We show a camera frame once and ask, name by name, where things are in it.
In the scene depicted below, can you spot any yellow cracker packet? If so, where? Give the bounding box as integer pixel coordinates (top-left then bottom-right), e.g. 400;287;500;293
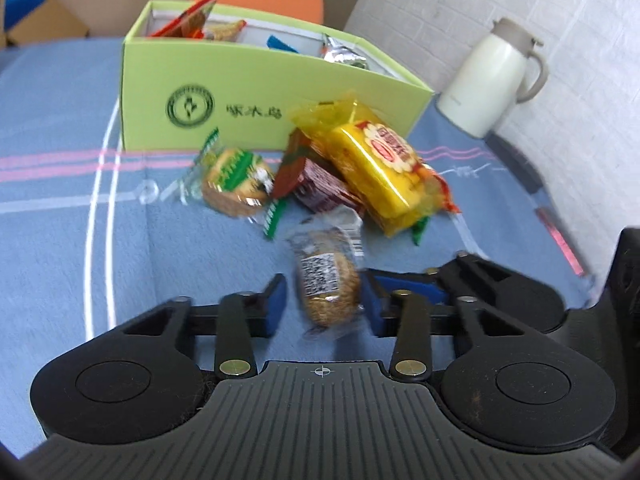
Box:
290;96;460;237

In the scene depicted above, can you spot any clear round biscuit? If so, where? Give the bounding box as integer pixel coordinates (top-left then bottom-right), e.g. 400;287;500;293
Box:
286;206;364;333

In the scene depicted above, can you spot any green trimmed cookie packet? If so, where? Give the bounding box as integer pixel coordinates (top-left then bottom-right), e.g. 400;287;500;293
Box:
177;129;286;240

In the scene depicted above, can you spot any dark red chocolate snack packet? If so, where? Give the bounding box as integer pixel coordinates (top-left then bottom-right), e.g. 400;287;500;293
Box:
271;129;366;217

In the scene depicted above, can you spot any green candy packet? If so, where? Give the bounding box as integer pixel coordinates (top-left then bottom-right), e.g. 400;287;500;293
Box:
411;216;431;246

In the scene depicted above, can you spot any blue striped tablecloth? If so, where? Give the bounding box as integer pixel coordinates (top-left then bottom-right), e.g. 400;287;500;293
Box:
1;39;589;456

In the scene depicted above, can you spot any white thermos jug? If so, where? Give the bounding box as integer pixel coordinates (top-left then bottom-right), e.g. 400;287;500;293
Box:
436;18;549;139

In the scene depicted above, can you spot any silver snack packet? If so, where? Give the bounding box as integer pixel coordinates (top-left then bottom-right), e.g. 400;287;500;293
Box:
321;35;370;70

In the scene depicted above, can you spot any green cardboard snack box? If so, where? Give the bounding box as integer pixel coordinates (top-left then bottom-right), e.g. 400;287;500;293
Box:
119;0;434;152

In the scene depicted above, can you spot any gold foil snack packet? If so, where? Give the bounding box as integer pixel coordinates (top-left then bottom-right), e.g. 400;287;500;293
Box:
203;20;246;42

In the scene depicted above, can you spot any red snack packet in box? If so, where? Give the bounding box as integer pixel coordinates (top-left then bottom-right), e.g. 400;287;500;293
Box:
151;0;217;39

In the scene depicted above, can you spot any open cardboard box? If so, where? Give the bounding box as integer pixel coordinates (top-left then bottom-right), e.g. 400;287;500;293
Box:
1;0;89;49

